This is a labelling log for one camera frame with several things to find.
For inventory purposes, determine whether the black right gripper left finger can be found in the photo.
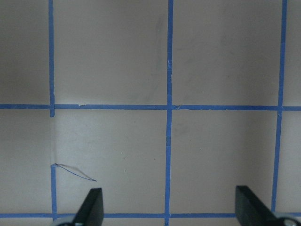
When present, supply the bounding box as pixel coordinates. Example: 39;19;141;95
72;188;104;226

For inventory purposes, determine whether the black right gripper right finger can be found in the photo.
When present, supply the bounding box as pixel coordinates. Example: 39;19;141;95
235;186;279;226

